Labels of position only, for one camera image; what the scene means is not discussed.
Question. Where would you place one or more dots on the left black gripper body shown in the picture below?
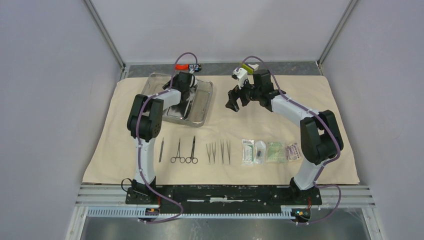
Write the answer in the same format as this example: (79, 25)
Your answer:
(171, 82)

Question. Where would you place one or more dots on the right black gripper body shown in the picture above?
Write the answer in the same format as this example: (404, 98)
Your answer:
(255, 91)

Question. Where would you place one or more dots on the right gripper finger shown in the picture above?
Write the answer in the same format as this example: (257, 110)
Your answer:
(233, 96)
(245, 96)

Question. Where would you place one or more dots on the green white brush tool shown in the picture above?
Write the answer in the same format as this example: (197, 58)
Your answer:
(250, 68)

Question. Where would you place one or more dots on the stainless steel tray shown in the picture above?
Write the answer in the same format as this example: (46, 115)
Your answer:
(182, 110)

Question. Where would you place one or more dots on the wire mesh steel basket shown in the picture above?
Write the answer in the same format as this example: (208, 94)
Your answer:
(200, 107)

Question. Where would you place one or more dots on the white pouch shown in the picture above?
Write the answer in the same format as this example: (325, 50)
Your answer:
(248, 150)

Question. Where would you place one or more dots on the beige cloth wrap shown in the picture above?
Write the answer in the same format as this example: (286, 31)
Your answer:
(115, 158)

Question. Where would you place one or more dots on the clear plastic bag item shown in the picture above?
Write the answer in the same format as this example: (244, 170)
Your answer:
(260, 152)

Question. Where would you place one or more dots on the long steel tweezers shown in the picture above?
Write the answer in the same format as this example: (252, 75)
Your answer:
(225, 151)

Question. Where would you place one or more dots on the green printed gauze packet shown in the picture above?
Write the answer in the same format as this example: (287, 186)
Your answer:
(276, 152)

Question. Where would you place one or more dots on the steel surgical forceps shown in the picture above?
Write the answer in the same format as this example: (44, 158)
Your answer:
(211, 150)

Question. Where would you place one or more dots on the steel scalpel handle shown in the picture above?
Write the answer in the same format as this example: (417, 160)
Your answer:
(161, 150)

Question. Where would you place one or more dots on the dark packet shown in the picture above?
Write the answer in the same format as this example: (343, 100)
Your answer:
(293, 153)

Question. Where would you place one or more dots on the steel surgical scissors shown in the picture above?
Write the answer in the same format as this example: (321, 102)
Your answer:
(192, 159)

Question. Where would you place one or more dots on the steel hemostat clamp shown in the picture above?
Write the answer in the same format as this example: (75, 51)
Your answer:
(178, 157)

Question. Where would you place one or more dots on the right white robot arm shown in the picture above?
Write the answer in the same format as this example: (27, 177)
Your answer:
(320, 138)

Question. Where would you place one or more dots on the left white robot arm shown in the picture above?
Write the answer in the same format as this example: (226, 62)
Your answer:
(145, 122)

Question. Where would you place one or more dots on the orange red tape roll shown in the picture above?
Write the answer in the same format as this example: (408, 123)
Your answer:
(182, 67)

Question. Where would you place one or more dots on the small black blue toy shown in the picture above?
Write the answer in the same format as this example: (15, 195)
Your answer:
(194, 68)

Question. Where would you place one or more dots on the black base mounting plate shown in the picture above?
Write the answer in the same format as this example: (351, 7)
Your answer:
(226, 199)

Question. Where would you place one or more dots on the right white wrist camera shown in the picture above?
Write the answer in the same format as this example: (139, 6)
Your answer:
(241, 75)

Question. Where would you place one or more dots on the left aluminium corner post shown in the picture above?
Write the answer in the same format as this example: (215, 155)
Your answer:
(104, 32)

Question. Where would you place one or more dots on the aluminium corner post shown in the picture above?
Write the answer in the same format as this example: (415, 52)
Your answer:
(104, 32)
(336, 32)

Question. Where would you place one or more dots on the right aluminium corner post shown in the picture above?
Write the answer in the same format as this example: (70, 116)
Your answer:
(336, 32)

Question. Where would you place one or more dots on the white slotted cable duct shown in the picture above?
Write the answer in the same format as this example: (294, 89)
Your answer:
(142, 212)

